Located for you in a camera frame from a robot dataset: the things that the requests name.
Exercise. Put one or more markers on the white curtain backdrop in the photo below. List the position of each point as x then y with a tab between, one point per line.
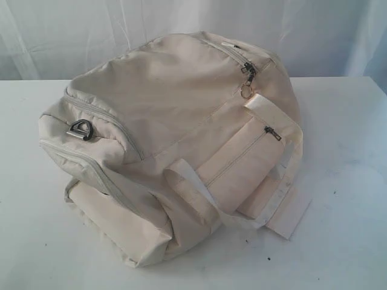
61	39

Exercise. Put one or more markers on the cream fabric duffel bag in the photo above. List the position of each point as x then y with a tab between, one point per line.
176	138

